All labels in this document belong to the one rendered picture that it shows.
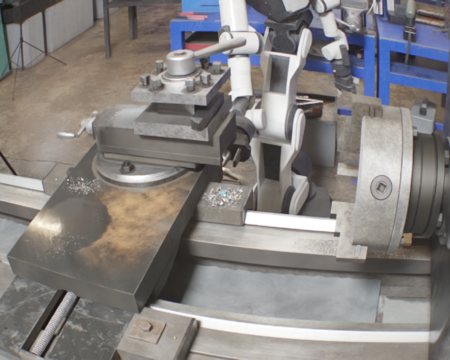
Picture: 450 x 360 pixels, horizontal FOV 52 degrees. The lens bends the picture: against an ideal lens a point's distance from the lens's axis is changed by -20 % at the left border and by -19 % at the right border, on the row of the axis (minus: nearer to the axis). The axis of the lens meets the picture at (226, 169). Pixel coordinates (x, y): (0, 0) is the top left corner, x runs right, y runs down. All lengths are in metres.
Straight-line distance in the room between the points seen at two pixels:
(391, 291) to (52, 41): 5.11
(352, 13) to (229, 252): 1.49
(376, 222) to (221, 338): 0.35
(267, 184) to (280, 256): 1.06
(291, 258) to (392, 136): 0.45
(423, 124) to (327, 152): 0.65
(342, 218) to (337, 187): 2.03
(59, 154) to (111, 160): 2.19
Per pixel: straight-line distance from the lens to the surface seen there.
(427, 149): 0.84
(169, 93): 1.09
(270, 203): 2.19
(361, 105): 0.81
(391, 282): 1.23
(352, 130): 0.84
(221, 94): 1.18
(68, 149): 3.47
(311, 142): 2.99
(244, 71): 1.73
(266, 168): 2.18
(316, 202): 2.46
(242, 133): 1.64
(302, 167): 2.38
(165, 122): 1.13
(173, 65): 1.12
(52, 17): 5.80
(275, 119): 2.04
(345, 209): 0.86
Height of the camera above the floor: 1.56
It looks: 31 degrees down
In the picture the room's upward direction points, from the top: 3 degrees counter-clockwise
